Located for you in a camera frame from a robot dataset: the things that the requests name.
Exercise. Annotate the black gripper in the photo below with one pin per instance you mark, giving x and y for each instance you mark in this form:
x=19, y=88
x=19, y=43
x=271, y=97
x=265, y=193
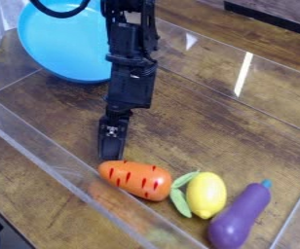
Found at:
x=130, y=91

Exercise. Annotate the orange toy carrot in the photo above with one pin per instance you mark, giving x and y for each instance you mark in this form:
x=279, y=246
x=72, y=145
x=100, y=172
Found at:
x=143, y=180

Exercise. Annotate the yellow toy lemon with leaves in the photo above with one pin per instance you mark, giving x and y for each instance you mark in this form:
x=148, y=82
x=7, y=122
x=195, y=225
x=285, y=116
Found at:
x=198, y=194

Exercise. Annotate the purple toy eggplant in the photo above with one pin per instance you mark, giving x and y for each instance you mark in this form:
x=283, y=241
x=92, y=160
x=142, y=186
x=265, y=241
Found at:
x=230, y=227

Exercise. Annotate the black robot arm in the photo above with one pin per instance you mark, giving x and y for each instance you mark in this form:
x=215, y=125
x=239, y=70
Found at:
x=132, y=39

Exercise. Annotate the blue plastic plate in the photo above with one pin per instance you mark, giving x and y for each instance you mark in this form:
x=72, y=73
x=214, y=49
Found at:
x=68, y=46

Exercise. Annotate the clear acrylic tray wall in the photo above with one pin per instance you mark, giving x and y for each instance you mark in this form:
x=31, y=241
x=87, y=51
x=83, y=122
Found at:
x=142, y=224

